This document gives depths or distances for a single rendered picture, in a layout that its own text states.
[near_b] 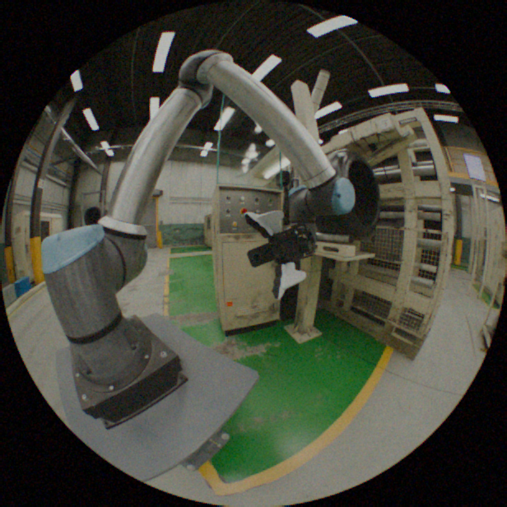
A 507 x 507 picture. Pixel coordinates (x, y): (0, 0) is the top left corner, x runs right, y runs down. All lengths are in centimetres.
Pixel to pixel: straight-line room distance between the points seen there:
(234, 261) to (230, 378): 86
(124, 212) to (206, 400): 46
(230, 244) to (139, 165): 83
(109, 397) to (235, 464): 70
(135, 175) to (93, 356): 39
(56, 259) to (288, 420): 105
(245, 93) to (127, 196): 36
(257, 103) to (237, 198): 87
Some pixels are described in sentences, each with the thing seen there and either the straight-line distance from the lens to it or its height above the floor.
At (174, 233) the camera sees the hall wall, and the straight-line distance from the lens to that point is 959.
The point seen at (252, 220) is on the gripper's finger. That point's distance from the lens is 25.
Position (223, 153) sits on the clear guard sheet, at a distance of 125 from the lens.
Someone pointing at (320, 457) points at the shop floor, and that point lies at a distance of 98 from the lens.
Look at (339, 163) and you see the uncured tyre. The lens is 84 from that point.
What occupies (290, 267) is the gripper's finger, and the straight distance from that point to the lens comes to 30.
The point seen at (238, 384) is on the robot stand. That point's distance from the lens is 39.
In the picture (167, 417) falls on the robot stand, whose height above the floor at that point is 60.
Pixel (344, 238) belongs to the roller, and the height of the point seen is 90.
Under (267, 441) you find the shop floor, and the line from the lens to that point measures 95.
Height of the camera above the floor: 93
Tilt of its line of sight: 9 degrees down
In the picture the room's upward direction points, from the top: straight up
